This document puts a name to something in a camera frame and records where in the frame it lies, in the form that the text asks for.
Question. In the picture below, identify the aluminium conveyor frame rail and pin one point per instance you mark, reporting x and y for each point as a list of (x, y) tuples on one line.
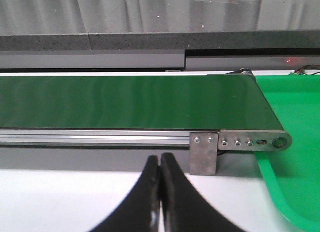
[(93, 137)]

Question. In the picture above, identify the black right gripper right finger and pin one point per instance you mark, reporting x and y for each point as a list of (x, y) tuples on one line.
[(184, 209)]

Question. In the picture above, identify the green conveyor belt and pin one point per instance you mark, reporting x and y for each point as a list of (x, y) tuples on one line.
[(135, 102)]

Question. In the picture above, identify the steel conveyor support leg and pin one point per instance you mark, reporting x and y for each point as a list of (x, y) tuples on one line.
[(203, 150)]

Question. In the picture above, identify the grey stone counter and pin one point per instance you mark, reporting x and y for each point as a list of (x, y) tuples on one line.
[(191, 35)]

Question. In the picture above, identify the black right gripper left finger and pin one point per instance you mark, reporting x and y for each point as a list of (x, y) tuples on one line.
[(140, 209)]

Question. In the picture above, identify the green plastic tray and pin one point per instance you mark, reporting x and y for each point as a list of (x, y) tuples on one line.
[(292, 176)]

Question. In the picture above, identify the steel conveyor end bracket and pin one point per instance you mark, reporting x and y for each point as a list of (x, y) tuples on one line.
[(254, 140)]

